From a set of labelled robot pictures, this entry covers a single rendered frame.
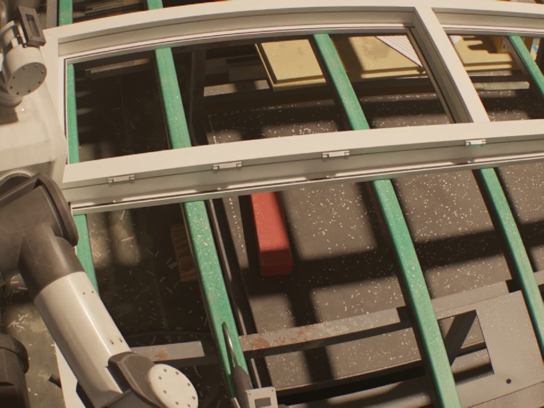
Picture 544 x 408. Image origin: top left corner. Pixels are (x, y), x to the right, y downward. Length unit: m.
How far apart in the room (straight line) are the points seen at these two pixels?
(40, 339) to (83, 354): 1.47
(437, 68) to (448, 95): 0.08
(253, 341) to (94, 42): 0.75
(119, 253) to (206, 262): 1.10
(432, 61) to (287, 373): 0.73
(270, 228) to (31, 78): 0.90
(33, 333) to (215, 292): 1.08
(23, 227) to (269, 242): 0.90
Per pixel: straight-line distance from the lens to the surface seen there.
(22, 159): 1.29
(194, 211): 1.75
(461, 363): 1.99
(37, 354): 2.60
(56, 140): 1.32
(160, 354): 1.63
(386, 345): 1.94
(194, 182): 1.76
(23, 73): 1.26
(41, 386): 2.55
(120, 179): 1.71
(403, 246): 1.74
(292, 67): 2.34
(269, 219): 2.04
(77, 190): 1.73
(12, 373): 2.35
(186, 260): 2.69
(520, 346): 1.69
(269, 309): 1.96
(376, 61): 2.40
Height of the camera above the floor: 2.23
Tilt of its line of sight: 51 degrees down
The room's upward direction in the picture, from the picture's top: 5 degrees clockwise
